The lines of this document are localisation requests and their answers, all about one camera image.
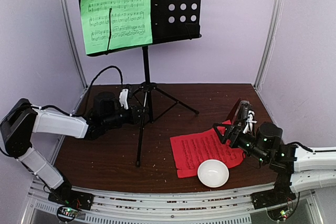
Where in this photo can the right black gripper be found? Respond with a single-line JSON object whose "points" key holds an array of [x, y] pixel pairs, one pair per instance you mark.
{"points": [[234, 133]]}

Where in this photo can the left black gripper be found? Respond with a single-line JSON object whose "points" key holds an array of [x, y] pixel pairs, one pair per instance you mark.
{"points": [[135, 117]]}

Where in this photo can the red wooden metronome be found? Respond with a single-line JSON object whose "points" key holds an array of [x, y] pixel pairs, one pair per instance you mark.
{"points": [[239, 112]]}

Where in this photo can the red sheet music paper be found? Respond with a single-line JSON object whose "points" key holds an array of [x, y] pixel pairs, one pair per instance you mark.
{"points": [[189, 151]]}

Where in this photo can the green sheet music paper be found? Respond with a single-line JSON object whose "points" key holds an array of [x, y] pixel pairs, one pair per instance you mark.
{"points": [[115, 24]]}

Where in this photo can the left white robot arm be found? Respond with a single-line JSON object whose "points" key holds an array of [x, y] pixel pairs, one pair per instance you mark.
{"points": [[108, 112]]}

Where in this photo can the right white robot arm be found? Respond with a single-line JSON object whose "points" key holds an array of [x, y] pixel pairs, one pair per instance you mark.
{"points": [[299, 167]]}

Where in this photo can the white ceramic bowl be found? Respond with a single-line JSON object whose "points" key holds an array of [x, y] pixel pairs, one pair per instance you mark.
{"points": [[213, 173]]}

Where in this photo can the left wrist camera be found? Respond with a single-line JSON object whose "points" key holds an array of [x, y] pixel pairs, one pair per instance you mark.
{"points": [[124, 96]]}

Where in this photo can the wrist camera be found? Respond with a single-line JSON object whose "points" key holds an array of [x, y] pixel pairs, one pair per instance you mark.
{"points": [[124, 96], [249, 119]]}

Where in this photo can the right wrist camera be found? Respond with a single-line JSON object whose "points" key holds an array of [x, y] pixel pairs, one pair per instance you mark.
{"points": [[249, 119]]}

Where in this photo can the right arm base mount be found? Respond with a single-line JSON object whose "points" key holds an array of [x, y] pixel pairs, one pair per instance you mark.
{"points": [[280, 205]]}

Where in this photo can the aluminium front rail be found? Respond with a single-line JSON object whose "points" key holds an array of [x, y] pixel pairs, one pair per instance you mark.
{"points": [[220, 206]]}

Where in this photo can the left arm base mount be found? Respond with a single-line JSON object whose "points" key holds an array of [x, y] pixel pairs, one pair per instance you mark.
{"points": [[72, 202]]}

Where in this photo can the right aluminium frame post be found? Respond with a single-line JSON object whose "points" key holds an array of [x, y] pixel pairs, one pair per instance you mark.
{"points": [[274, 22]]}

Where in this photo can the aluminium frame post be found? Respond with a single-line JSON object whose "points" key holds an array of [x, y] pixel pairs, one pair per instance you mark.
{"points": [[274, 22], [72, 44]]}

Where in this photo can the left aluminium frame post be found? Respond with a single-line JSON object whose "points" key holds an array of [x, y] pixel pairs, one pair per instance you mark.
{"points": [[72, 44]]}

